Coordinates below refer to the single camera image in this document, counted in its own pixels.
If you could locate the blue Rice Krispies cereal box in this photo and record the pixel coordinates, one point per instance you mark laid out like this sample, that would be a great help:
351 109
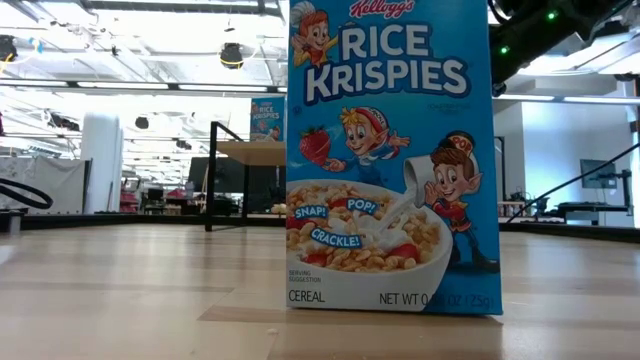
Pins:
390 160
267 117

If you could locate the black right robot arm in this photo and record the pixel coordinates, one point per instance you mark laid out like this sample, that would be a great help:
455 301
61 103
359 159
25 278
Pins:
530 35

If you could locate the wooden shelf with black legs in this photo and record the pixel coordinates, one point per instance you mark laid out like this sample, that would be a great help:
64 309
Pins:
250 152

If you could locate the black round ceiling fixture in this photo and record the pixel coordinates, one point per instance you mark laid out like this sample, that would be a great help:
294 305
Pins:
231 56

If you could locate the white round column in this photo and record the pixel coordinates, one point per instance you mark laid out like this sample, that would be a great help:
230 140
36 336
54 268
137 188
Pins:
102 165

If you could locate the dark background desk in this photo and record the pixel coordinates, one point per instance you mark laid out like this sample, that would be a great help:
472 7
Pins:
590 207

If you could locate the white cloth partition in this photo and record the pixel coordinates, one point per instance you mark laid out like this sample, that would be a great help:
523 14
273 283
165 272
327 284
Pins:
45 182

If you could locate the grey wall monitor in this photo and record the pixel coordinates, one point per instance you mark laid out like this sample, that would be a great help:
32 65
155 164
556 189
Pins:
597 173

